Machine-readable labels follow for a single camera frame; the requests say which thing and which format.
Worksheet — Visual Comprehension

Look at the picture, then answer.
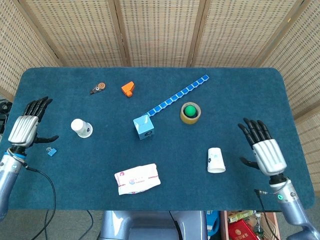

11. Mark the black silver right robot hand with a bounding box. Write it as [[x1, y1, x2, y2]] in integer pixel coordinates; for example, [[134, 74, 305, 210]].
[[237, 117, 288, 177]]

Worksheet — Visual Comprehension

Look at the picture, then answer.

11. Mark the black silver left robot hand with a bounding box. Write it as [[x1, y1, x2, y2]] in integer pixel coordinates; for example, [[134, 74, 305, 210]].
[[7, 96, 60, 148]]

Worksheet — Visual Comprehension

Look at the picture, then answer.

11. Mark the single white paper cup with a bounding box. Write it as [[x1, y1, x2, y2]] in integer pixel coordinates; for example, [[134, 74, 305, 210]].
[[206, 147, 227, 174]]

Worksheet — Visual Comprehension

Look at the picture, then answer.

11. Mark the white floral paper cup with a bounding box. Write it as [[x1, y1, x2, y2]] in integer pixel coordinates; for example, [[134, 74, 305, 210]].
[[70, 118, 94, 139]]

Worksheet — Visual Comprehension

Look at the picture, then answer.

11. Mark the black orange correction tape dispenser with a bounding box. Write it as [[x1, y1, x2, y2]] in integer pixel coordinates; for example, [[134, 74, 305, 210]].
[[89, 82, 107, 95]]

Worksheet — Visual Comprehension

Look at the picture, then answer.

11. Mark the yellow packing tape roll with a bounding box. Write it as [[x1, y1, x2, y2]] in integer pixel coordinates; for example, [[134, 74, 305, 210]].
[[179, 101, 202, 125]]

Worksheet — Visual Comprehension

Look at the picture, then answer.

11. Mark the black equipment beside table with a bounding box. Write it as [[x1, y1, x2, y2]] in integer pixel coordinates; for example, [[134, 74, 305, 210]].
[[0, 98, 13, 133]]

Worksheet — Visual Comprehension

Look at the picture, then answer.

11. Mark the green snack package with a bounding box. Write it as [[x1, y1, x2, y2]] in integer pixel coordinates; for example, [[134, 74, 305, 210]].
[[226, 210, 254, 224]]

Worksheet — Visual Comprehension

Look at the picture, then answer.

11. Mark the clear bottle in box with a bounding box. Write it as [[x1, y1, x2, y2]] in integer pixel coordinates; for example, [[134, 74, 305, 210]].
[[251, 211, 266, 237]]

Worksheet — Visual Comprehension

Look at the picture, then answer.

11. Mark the pink storage box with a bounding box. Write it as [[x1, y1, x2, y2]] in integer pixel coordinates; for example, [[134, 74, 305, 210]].
[[219, 210, 283, 240]]

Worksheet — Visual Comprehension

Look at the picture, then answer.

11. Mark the red gift box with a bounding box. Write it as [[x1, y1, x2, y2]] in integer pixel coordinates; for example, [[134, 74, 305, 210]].
[[227, 219, 259, 240]]

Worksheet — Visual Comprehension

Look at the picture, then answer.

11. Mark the blue plastic item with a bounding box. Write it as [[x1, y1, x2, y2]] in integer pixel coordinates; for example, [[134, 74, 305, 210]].
[[205, 210, 221, 236]]

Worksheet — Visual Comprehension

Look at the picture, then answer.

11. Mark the green ball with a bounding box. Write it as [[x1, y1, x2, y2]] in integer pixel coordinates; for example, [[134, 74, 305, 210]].
[[184, 105, 197, 118]]

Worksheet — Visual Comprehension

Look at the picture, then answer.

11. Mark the dark blue table carpet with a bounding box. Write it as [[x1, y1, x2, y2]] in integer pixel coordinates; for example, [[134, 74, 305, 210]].
[[0, 66, 316, 212]]

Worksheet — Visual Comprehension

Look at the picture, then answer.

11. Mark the blue white snake cube puzzle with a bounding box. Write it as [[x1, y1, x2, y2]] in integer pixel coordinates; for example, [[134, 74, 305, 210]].
[[146, 74, 210, 118]]

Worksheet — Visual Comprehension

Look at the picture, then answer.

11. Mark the orange plastic toy block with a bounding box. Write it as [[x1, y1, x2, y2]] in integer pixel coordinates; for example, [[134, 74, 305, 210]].
[[121, 81, 136, 98]]

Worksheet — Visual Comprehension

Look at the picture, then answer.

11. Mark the light blue cardboard box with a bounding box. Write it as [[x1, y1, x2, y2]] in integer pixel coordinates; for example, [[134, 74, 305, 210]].
[[132, 114, 155, 141]]

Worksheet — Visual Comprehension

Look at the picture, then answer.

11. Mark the pink white wet wipes pack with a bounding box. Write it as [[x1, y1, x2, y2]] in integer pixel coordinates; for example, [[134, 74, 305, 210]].
[[114, 163, 161, 196]]

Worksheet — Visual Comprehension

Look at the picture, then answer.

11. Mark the grey blue robot torso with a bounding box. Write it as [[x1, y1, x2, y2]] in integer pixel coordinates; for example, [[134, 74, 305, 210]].
[[99, 210, 208, 240]]

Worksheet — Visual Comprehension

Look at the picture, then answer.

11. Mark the woven bamboo folding screen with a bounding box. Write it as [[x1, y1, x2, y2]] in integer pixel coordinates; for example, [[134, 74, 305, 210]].
[[0, 0, 320, 161]]

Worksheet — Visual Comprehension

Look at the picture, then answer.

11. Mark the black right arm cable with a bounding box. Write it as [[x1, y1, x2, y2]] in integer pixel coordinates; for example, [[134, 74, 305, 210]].
[[253, 188, 281, 240]]

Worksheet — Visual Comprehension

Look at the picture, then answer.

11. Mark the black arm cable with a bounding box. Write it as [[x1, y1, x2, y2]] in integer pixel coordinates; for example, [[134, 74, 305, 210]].
[[253, 188, 281, 240], [22, 163, 57, 240]]

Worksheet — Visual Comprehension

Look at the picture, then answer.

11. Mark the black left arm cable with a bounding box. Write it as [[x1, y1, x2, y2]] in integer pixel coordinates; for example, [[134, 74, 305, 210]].
[[22, 163, 57, 240]]

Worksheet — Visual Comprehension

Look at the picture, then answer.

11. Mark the thin blue floor cable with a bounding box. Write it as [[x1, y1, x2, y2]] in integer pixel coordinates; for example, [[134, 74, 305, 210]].
[[43, 209, 50, 240]]

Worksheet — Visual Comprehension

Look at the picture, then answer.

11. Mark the thin dark floor cable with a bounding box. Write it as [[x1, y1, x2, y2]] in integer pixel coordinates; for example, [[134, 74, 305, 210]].
[[74, 209, 95, 240]]

